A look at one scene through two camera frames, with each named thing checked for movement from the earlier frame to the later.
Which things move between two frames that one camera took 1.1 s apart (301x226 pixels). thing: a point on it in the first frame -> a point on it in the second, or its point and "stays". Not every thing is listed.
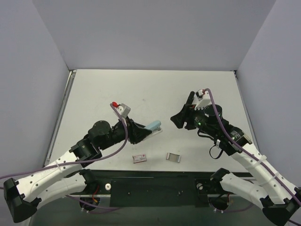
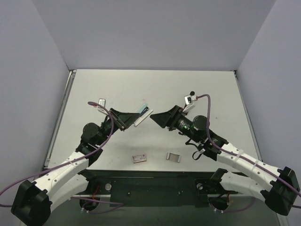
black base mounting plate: x=155 y=188 stays
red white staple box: x=139 y=158 stays
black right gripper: x=188 y=115 -> x=173 y=117
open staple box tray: x=173 y=157 stays
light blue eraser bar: x=154 y=127 -> x=144 y=111
